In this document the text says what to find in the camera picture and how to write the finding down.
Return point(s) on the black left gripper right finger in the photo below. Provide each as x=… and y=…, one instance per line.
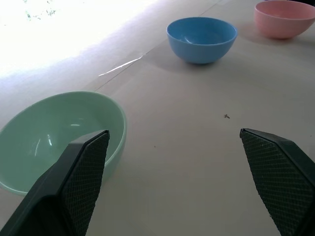
x=275, y=172

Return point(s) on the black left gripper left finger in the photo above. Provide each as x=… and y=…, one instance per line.
x=73, y=186

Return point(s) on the green bowl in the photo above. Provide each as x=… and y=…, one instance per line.
x=46, y=132

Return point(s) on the blue bowl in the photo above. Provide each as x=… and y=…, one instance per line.
x=200, y=41

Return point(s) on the pink bowl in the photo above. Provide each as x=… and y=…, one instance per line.
x=283, y=20

